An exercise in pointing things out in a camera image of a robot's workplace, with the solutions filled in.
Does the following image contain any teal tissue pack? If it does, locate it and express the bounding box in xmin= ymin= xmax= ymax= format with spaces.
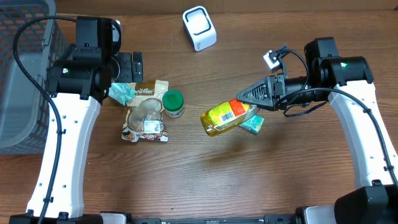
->
xmin=239 ymin=115 xmax=264 ymax=134

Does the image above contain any yellow oil bottle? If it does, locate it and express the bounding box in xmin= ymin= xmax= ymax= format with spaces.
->
xmin=200 ymin=99 xmax=260 ymax=137

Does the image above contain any white barcode scanner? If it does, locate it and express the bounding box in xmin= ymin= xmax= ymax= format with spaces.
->
xmin=182 ymin=6 xmax=217 ymax=52

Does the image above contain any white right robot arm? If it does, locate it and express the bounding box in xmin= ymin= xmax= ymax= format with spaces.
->
xmin=237 ymin=37 xmax=397 ymax=223

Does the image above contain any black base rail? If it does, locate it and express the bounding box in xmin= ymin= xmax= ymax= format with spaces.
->
xmin=102 ymin=212 xmax=299 ymax=224

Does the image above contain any teal crinkled wrapper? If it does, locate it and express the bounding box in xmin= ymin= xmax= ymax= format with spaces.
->
xmin=108 ymin=83 xmax=136 ymax=106

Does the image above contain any grey plastic mesh basket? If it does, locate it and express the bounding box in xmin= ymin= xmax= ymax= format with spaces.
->
xmin=1 ymin=0 xmax=68 ymax=154

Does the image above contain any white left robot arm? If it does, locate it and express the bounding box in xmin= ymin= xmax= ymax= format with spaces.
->
xmin=9 ymin=16 xmax=133 ymax=223

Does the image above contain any green lid jar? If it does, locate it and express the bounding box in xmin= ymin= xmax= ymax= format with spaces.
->
xmin=162 ymin=90 xmax=185 ymax=118

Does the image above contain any brown nut snack pouch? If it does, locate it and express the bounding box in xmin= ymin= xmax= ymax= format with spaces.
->
xmin=121 ymin=80 xmax=169 ymax=142

